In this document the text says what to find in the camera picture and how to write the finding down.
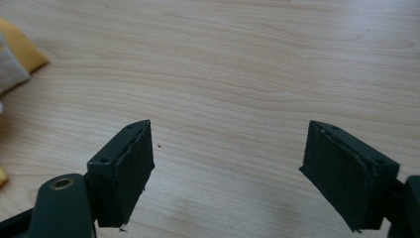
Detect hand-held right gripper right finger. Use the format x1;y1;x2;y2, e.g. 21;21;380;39
298;120;401;233

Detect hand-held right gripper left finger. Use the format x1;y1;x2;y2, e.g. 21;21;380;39
86;119;156;229

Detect grey cloth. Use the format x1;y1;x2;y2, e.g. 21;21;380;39
0;33;32;96

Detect yellow cloth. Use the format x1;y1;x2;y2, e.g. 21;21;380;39
0;17;50;74

